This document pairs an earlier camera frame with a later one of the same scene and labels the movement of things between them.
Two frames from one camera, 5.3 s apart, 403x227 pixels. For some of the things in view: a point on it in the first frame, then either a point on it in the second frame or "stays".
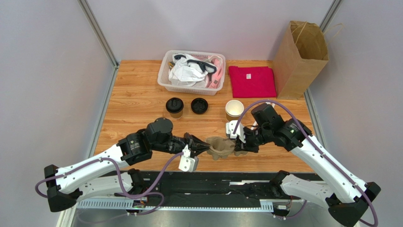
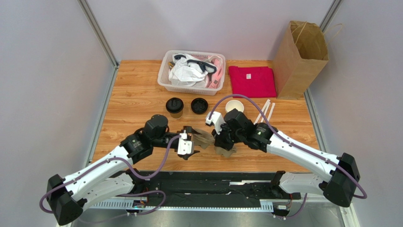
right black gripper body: x=243 y=144 to x=222 y=138
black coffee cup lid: x=174 y=105 stays
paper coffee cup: x=233 y=109 stays
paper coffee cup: x=176 y=115 stays
